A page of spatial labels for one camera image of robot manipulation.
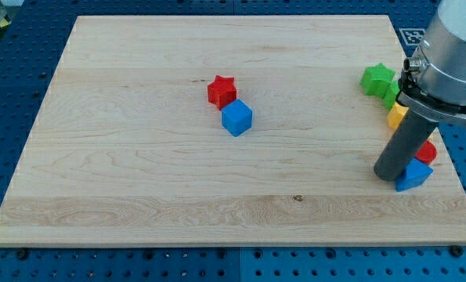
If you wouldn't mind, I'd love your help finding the blue triangular block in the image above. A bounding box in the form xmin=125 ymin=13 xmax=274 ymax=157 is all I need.
xmin=395 ymin=158 xmax=433 ymax=192

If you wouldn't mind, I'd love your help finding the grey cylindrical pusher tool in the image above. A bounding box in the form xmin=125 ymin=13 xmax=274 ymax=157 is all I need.
xmin=374 ymin=110 xmax=439 ymax=182

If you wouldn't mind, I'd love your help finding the red star block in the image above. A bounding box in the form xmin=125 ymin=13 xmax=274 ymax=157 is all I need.
xmin=208 ymin=75 xmax=237 ymax=110

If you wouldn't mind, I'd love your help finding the green star block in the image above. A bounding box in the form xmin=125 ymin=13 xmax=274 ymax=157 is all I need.
xmin=359 ymin=63 xmax=396 ymax=99

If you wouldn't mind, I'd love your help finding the blue cube block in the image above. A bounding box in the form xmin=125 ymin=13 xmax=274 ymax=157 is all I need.
xmin=222 ymin=99 xmax=253 ymax=137

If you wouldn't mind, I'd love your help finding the wooden board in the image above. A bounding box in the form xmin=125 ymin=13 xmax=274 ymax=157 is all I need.
xmin=0 ymin=16 xmax=466 ymax=248

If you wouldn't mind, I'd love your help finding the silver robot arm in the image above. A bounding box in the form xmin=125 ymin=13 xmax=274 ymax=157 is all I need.
xmin=397 ymin=0 xmax=466 ymax=128

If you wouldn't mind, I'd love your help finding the yellow block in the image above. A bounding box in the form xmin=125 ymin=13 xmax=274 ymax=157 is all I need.
xmin=387 ymin=102 xmax=409 ymax=129

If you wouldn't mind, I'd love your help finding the black white fiducial tag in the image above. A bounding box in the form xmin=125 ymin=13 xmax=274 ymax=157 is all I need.
xmin=399 ymin=27 xmax=425 ymax=46

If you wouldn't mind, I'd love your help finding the red round block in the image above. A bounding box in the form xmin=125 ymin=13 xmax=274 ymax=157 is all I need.
xmin=414 ymin=140 xmax=437 ymax=165

